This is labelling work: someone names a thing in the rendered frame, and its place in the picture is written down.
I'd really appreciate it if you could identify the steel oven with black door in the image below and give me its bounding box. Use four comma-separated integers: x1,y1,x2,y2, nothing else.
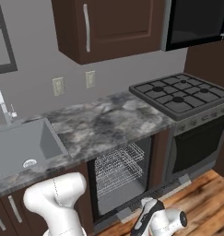
165,103,224,185

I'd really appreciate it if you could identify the grey dishwasher door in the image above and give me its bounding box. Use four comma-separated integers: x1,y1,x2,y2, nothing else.
115,172,193,225

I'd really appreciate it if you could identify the black gas hob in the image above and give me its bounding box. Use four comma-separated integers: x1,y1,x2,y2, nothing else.
128,72,224,122

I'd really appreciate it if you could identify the grey sink basin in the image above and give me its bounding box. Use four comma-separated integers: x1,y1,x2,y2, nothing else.
0,117,70,183

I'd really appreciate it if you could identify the silver sink tap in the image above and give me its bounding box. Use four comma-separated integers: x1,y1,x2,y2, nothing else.
0,84,18,125

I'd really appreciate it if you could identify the brown tall cupboard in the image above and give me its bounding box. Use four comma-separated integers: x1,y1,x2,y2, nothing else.
183,38,224,180

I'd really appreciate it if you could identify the grey framed window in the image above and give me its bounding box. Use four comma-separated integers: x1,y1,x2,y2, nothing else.
0,0,18,76

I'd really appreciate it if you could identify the black microwave oven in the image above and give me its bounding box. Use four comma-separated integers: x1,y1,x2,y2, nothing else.
160,0,224,53

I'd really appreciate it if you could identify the wire dishwasher top rack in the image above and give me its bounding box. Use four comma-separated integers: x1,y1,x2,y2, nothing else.
94,142,146,179

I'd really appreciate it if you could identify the wire dishwasher rack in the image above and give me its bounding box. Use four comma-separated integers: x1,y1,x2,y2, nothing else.
94,142,146,179
95,160,144,198

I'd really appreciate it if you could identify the beige wall socket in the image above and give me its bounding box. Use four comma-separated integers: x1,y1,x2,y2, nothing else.
52,76,66,98
85,69,97,90

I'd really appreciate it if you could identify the wire dishwasher bottom rack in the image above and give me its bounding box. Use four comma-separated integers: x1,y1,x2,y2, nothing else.
95,160,144,198

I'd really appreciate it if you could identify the brown wall cupboard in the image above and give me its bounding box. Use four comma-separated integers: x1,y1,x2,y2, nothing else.
51,0,167,65

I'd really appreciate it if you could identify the silver wall cupboard handle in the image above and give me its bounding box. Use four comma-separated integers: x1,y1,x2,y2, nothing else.
82,3,92,53

